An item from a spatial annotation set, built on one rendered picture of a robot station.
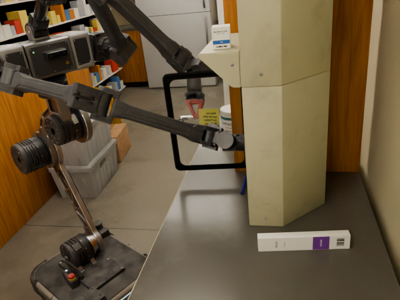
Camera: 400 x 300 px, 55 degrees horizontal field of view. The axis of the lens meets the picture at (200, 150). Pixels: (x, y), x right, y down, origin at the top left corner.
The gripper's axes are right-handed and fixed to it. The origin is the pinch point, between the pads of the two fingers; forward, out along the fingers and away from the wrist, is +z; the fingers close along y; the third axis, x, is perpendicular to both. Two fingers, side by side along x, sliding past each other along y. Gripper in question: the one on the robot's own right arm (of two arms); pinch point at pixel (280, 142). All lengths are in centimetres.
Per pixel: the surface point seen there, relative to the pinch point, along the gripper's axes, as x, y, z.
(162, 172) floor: 115, 189, -118
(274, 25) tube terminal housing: -39.5, -15.1, -0.7
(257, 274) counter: 23.9, -36.7, -5.8
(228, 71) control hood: -28.3, -15.2, -13.4
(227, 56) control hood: -32.3, -15.2, -13.3
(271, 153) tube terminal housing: -3.0, -14.7, -2.2
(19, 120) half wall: 38, 131, -208
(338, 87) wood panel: -11.2, 22.6, 19.9
